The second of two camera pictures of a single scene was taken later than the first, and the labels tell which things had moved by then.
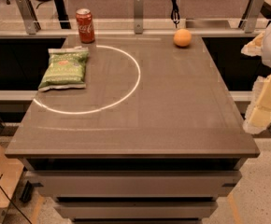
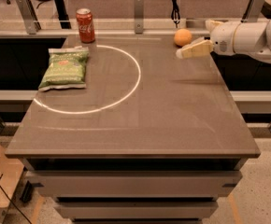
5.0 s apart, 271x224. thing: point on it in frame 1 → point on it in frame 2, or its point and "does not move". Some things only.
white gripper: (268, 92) → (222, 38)
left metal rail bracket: (29, 15) does not move
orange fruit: (181, 37) does not move
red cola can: (85, 25) does not move
